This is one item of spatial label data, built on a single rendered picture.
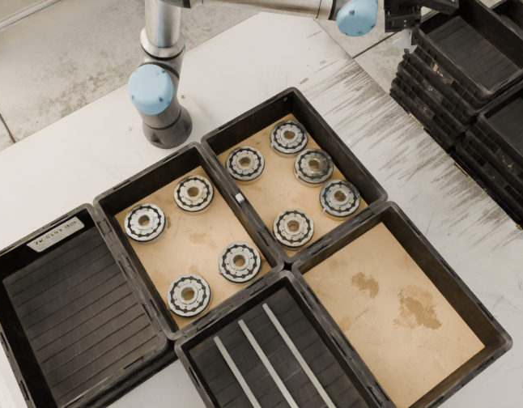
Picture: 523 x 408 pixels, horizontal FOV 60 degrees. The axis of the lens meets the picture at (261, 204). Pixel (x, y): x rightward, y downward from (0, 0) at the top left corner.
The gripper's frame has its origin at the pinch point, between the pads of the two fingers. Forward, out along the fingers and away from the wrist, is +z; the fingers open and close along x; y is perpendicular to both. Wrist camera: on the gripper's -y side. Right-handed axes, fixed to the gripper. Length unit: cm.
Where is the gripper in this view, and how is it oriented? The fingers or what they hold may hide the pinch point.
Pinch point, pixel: (413, 39)
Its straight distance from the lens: 129.6
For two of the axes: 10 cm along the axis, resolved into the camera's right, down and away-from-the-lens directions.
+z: 2.5, 3.0, 9.2
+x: -0.4, 9.5, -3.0
